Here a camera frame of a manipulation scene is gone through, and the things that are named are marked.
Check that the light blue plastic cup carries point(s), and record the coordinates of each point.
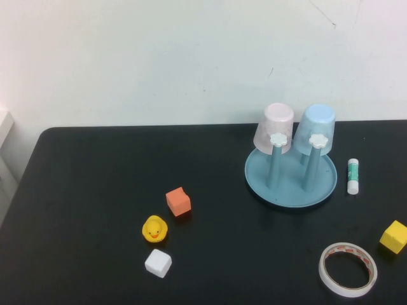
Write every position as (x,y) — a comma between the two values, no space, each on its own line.
(318,122)

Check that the pink plastic cup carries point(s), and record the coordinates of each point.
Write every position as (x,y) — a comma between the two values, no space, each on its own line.
(275,120)

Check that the blue cup stand with pegs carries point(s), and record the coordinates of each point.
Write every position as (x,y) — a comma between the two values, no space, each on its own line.
(286,190)

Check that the orange foam cube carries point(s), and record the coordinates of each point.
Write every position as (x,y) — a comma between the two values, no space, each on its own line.
(178,203)

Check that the yellow rubber duck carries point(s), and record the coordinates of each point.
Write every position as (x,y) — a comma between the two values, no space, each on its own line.
(154,230)

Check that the white foam cube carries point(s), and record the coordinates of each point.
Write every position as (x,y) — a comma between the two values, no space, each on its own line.
(158,263)

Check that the white green glue stick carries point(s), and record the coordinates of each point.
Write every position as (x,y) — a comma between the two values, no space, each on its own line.
(353,178)

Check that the white side furniture panel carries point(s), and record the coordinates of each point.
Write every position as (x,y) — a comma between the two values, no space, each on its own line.
(4,133)

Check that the white double-sided tape roll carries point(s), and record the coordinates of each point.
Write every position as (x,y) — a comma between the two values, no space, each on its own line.
(348,293)

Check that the yellow foam cube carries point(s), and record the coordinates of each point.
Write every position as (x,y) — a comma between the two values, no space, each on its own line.
(394,236)

